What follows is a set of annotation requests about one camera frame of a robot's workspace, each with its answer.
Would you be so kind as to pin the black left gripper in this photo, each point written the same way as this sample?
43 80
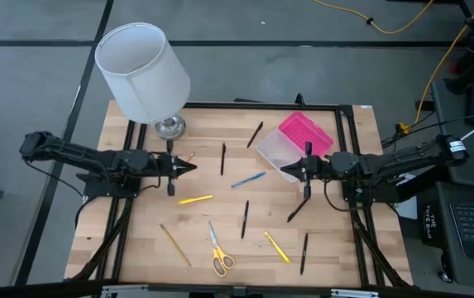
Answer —
160 165

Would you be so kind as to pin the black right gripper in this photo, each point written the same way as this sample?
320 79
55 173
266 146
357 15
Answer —
321 167

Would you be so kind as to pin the orange pencil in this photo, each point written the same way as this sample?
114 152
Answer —
190 157

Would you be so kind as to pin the plain yellow highlighter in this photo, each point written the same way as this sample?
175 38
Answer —
195 200

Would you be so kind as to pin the pink lid clear pencil box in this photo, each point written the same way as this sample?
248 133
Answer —
303 130

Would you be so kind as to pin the black pen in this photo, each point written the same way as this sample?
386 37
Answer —
255 134
304 253
296 211
245 219
223 159

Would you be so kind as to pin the blue pen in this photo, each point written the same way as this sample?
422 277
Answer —
248 180

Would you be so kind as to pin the yellow pencil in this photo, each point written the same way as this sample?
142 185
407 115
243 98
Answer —
175 245

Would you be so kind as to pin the yellow brite liner highlighter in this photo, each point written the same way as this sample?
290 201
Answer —
277 247

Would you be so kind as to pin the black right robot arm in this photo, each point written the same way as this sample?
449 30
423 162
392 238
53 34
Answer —
406 159

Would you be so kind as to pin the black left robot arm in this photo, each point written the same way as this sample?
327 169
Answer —
75 153

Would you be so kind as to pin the white shade silver table lamp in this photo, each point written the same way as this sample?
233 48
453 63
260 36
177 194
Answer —
145 74

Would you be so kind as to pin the black tote bag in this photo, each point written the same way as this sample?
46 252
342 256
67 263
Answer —
431 223

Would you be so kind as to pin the dark grey side cart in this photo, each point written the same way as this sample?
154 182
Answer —
468 174

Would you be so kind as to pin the black rig crossbar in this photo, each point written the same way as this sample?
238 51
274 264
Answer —
54 289

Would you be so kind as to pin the black aluminium table frame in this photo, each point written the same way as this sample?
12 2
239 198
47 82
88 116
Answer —
261 106

